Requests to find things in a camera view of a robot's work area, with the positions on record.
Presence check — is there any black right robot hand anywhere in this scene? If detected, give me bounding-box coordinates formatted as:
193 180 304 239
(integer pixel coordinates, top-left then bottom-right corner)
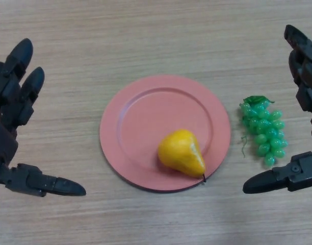
242 24 312 194

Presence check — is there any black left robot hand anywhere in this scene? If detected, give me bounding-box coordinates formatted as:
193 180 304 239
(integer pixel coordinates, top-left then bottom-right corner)
0 38 87 198

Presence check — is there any yellow pear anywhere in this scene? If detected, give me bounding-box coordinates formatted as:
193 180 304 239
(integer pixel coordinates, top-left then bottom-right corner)
157 129 207 184

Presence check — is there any pink round plate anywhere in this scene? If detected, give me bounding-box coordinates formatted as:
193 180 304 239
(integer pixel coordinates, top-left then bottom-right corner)
99 74 232 192

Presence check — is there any green grape bunch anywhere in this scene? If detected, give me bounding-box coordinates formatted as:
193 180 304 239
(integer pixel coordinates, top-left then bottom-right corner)
239 95 289 168

